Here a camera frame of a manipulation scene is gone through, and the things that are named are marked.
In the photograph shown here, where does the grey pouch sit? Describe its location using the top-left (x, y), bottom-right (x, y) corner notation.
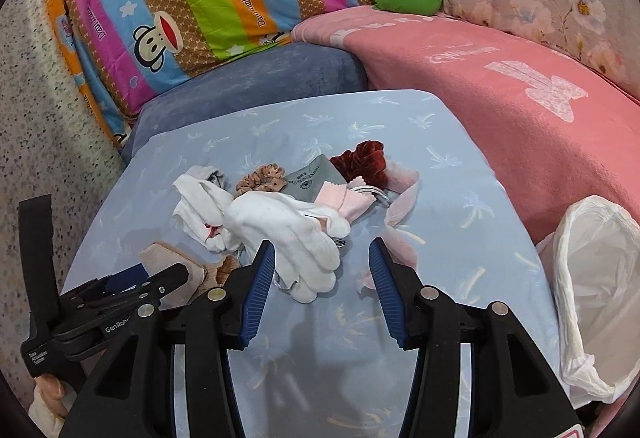
top-left (281, 153), bottom-right (348, 203)

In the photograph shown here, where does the pink gauze strip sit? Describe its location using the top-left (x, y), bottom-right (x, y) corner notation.
top-left (357, 163), bottom-right (421, 291)

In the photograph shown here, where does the brown sock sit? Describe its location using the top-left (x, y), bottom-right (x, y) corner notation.
top-left (200, 254), bottom-right (243, 294)

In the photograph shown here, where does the white glove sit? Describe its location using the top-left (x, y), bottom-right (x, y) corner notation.
top-left (223, 192), bottom-right (342, 304)

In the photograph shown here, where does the small white sock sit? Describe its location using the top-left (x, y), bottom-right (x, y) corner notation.
top-left (305, 211), bottom-right (351, 239)

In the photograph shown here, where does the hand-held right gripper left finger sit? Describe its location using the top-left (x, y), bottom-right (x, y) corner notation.
top-left (59, 239), bottom-right (277, 438)

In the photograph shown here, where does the person's left hand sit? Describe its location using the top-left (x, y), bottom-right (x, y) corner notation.
top-left (34, 370), bottom-right (68, 411)

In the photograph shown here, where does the dark red velvet scrunchie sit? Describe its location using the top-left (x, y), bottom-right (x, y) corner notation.
top-left (330, 141), bottom-right (388, 191)

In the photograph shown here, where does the pink blanket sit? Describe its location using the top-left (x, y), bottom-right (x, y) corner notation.
top-left (291, 7), bottom-right (640, 244)

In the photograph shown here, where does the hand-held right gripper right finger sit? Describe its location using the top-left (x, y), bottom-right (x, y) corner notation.
top-left (367, 237), bottom-right (583, 438)

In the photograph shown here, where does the white plastic bag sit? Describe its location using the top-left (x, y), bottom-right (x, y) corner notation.
top-left (535, 195), bottom-right (640, 411)

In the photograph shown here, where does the beige sock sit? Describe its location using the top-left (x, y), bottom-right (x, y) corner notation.
top-left (139, 241), bottom-right (211, 309)

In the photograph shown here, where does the white sock with red print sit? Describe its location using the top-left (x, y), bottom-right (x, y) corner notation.
top-left (175, 205), bottom-right (241, 253)

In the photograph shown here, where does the brown scrunchie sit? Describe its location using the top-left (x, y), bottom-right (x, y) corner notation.
top-left (235, 161), bottom-right (288, 195)

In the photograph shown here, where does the small pink cloth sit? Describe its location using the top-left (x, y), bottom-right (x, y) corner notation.
top-left (314, 178), bottom-right (375, 224)

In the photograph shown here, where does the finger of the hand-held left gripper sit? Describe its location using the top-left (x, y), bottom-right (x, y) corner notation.
top-left (52, 305), bottom-right (138, 364)
top-left (60, 263), bottom-right (191, 320)

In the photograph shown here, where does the blue-grey cushion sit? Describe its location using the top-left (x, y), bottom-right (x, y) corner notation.
top-left (120, 42), bottom-right (368, 164)

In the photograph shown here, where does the speckled white bed sheet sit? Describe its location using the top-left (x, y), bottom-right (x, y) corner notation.
top-left (0, 0), bottom-right (126, 369)

